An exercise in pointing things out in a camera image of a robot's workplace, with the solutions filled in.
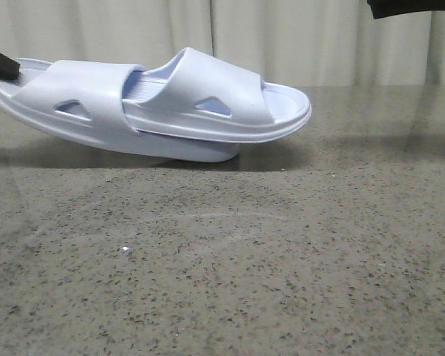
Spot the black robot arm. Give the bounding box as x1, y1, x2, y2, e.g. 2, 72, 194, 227
367, 0, 445, 19

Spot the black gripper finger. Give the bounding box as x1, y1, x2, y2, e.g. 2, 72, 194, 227
0, 53, 20, 80

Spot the light blue slipper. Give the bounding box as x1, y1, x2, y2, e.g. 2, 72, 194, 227
122, 47, 312, 143
0, 59, 240, 162

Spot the beige pleated curtain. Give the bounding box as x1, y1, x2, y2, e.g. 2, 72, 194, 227
0, 1, 445, 87

